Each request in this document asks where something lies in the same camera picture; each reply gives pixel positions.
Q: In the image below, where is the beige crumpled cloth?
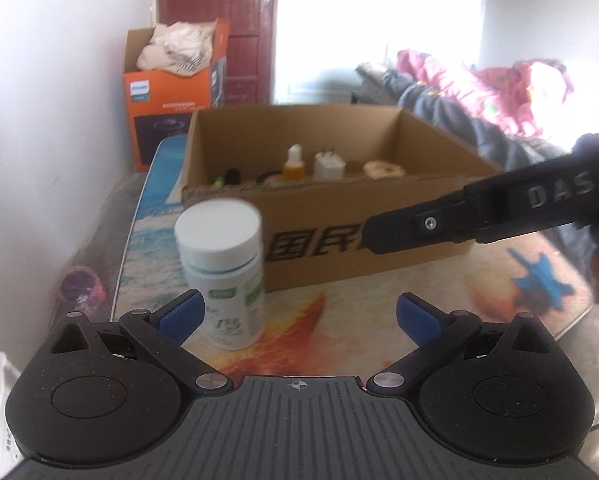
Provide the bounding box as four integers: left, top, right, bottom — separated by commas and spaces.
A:
137, 22, 216, 77

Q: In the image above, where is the white vitamin bottle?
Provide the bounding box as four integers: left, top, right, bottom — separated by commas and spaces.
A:
174, 198, 264, 350

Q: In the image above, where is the gold lid brown jar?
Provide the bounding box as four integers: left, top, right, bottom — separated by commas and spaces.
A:
362, 160, 406, 180

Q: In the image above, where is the dark red wooden door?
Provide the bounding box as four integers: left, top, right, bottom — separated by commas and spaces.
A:
156, 0, 277, 106

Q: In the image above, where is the orange Philips box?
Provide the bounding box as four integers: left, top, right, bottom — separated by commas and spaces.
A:
123, 20, 230, 171

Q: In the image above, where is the pink blanket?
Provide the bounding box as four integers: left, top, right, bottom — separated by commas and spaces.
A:
396, 50, 574, 138

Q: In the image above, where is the large open cardboard box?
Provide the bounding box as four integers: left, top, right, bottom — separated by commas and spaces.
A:
181, 104, 501, 292

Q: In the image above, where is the purple plastic lid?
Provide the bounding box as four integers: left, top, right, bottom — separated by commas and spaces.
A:
58, 266, 106, 311

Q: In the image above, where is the green glue stick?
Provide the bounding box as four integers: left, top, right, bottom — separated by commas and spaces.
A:
213, 176, 226, 190

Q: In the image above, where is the white USB wall charger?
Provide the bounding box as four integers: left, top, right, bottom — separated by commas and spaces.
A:
313, 148, 346, 182

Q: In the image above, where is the green dropper bottle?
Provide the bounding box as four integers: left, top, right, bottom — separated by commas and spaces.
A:
281, 144, 305, 182

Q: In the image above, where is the black electrical tape roll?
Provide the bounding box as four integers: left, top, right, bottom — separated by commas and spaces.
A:
255, 171, 286, 188

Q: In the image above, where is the black car key fob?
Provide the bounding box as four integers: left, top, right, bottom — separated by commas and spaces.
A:
224, 168, 242, 186

